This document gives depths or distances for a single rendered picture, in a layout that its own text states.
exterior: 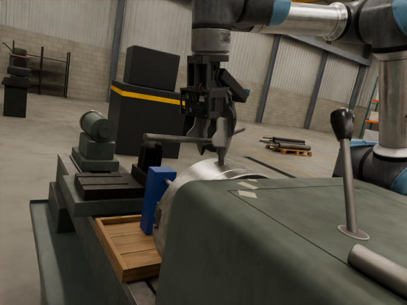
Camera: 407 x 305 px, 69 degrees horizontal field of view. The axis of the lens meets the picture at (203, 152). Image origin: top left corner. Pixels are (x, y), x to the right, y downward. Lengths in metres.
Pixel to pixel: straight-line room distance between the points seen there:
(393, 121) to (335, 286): 0.68
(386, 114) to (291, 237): 0.64
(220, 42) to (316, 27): 0.36
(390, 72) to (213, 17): 0.50
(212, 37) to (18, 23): 14.22
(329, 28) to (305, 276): 0.70
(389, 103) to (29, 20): 14.28
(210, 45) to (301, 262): 0.40
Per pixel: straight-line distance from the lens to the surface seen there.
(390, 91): 0.91
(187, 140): 0.56
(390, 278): 0.31
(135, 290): 0.86
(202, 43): 0.57
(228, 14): 0.58
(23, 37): 14.61
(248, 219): 0.37
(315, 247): 0.35
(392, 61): 0.89
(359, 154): 1.04
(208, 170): 0.66
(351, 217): 0.42
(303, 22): 0.84
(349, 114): 0.45
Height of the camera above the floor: 1.39
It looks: 12 degrees down
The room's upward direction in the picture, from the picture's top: 11 degrees clockwise
